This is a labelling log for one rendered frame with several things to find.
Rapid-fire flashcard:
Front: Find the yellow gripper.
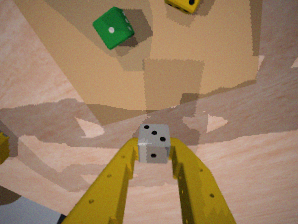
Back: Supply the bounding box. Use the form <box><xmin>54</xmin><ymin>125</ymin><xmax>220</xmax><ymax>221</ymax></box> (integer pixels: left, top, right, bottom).
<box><xmin>61</xmin><ymin>137</ymin><xmax>237</xmax><ymax>224</ymax></box>

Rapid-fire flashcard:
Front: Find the tan square mat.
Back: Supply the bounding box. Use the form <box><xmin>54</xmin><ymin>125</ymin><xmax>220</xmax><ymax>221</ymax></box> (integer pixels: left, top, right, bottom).
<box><xmin>13</xmin><ymin>0</ymin><xmax>263</xmax><ymax>126</ymax></box>

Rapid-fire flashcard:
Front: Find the green die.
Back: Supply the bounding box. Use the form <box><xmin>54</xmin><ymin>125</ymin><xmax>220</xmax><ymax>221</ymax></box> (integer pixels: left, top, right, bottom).
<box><xmin>93</xmin><ymin>6</ymin><xmax>135</xmax><ymax>50</ymax></box>

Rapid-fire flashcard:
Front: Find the white die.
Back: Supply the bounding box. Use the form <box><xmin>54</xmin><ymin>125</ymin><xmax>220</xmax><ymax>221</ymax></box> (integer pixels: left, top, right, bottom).
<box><xmin>138</xmin><ymin>124</ymin><xmax>171</xmax><ymax>164</ymax></box>

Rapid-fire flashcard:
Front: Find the yellow die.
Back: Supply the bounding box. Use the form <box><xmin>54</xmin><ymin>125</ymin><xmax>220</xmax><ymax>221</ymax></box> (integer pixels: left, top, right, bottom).
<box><xmin>164</xmin><ymin>0</ymin><xmax>201</xmax><ymax>14</ymax></box>

